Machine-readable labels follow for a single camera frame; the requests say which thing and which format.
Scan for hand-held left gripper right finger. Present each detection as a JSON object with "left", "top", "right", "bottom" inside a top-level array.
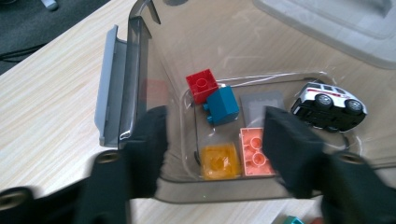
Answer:
[{"left": 262, "top": 105, "right": 396, "bottom": 224}]

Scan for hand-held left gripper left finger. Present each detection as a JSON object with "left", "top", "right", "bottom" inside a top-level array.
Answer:
[{"left": 74, "top": 105, "right": 170, "bottom": 224}]

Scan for large salmon building block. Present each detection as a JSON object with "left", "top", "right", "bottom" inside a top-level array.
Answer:
[{"left": 238, "top": 126, "right": 276, "bottom": 177}]

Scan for white and black toy car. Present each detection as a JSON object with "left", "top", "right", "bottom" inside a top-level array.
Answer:
[{"left": 290, "top": 81, "right": 368, "bottom": 133}]

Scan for smoky transparent storage box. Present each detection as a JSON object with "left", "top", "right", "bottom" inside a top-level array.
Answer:
[{"left": 93, "top": 0, "right": 396, "bottom": 204}]

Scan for orange building block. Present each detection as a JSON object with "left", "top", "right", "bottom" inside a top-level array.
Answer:
[{"left": 200, "top": 143, "right": 243, "bottom": 181}]

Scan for dark teal building block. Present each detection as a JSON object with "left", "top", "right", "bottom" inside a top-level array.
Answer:
[{"left": 203, "top": 85, "right": 241, "bottom": 127}]

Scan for red building block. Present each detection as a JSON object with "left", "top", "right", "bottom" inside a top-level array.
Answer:
[{"left": 185, "top": 68, "right": 219, "bottom": 105}]

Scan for white lid with grey handle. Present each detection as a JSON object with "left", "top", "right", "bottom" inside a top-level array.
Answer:
[{"left": 251, "top": 0, "right": 396, "bottom": 70}]

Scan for black floor cables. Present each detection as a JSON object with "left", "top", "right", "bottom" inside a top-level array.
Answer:
[{"left": 0, "top": 43, "right": 48, "bottom": 62}]

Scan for white metal desk frame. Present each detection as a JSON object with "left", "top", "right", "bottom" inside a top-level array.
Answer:
[{"left": 40, "top": 0, "right": 60, "bottom": 11}]

